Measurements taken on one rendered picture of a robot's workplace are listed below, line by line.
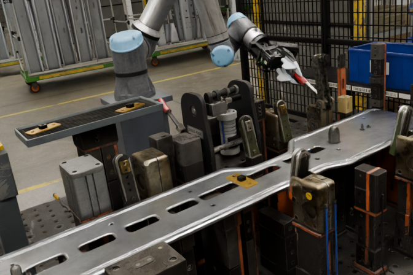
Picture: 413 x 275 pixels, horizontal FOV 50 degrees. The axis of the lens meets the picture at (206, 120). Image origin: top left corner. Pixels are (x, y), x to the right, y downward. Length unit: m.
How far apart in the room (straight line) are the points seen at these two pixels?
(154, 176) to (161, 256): 0.32
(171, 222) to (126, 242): 0.11
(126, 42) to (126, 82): 0.14
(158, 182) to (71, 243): 0.26
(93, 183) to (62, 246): 0.15
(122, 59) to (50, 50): 6.41
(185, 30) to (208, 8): 7.67
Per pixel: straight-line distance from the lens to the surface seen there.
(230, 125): 1.28
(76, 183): 1.01
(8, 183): 1.17
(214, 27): 1.50
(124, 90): 1.57
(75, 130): 1.14
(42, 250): 0.97
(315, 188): 0.96
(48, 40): 7.94
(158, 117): 1.58
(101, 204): 1.05
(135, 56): 1.55
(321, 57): 1.43
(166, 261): 0.80
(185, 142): 1.16
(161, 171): 1.09
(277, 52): 1.54
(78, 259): 0.91
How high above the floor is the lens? 1.48
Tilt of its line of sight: 18 degrees down
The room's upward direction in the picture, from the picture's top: 7 degrees counter-clockwise
